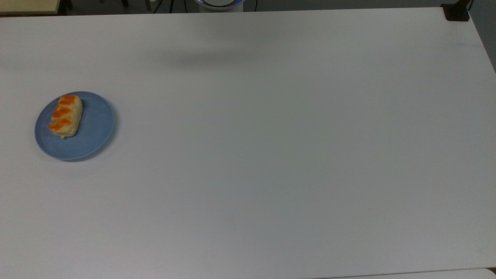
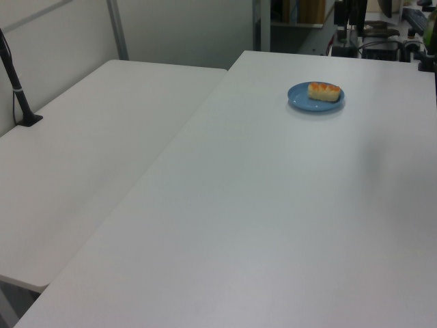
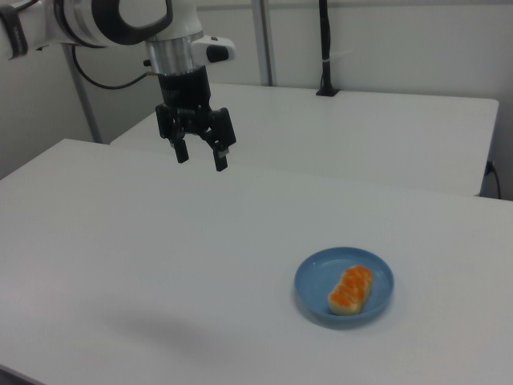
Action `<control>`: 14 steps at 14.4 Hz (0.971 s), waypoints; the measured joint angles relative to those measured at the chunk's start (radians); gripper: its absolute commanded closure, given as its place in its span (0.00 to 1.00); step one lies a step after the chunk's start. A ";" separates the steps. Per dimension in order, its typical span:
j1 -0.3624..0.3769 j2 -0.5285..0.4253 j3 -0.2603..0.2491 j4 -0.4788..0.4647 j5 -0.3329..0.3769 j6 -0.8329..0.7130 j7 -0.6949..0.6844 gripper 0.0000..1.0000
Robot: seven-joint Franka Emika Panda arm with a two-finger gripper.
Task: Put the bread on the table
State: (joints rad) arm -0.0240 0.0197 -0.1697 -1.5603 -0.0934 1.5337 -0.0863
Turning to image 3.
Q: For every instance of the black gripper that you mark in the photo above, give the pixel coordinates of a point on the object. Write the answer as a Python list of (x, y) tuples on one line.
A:
[(185, 94)]

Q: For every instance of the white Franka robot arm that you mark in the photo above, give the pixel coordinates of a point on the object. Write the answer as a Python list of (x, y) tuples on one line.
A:
[(104, 24)]

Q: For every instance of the orange glazed bread loaf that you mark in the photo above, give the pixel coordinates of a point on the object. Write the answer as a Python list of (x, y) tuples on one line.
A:
[(350, 291)]

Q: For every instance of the grey metal stand leg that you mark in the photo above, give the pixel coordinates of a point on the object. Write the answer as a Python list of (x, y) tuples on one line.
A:
[(82, 92)]

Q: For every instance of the blue round plate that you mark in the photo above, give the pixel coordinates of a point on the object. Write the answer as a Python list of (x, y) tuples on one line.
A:
[(316, 280)]

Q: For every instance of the grey metal partition post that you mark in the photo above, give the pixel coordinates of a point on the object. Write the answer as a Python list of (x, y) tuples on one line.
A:
[(266, 40)]

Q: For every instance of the black camera pole with base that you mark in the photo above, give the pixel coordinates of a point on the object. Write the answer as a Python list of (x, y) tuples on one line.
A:
[(325, 48)]

